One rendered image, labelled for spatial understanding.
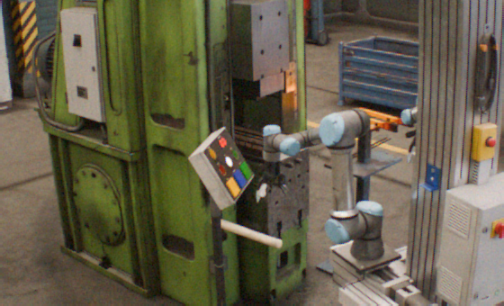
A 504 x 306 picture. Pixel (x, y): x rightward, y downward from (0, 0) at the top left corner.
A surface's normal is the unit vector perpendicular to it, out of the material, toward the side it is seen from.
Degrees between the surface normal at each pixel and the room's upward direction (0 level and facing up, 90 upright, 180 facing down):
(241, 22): 90
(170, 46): 89
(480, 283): 92
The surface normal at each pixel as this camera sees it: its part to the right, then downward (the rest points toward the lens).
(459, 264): -0.89, 0.18
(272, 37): 0.76, 0.19
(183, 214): -0.65, 0.27
